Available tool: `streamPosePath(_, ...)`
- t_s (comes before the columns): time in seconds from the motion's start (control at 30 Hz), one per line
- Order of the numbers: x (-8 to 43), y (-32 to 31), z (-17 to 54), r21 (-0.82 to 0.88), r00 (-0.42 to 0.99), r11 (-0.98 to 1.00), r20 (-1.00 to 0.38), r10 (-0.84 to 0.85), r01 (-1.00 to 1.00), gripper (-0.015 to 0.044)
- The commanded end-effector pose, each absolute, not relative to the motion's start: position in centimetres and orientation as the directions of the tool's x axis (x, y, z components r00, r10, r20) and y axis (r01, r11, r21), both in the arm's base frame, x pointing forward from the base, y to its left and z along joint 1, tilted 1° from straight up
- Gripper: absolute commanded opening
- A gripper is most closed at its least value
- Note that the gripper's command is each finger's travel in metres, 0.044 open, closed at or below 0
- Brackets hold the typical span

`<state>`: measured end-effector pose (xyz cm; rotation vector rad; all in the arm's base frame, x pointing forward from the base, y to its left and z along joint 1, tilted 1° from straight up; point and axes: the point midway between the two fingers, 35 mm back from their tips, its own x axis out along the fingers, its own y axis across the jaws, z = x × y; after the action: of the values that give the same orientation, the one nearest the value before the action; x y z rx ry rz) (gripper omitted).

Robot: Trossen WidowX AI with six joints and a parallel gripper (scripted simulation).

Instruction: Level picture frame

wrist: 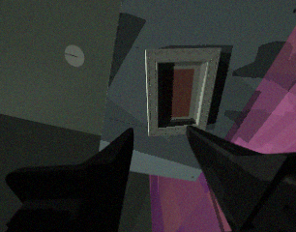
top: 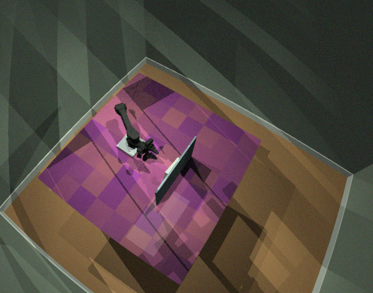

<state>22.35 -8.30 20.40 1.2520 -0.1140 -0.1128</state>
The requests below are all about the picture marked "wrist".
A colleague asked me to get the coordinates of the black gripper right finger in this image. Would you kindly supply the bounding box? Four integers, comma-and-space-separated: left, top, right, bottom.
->
186, 125, 296, 231

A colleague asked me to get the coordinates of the dark picture frame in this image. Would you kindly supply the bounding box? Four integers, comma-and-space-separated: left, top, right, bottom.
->
145, 47, 222, 136

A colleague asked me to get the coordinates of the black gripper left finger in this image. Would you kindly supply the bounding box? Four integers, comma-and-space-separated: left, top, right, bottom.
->
5, 128, 133, 232

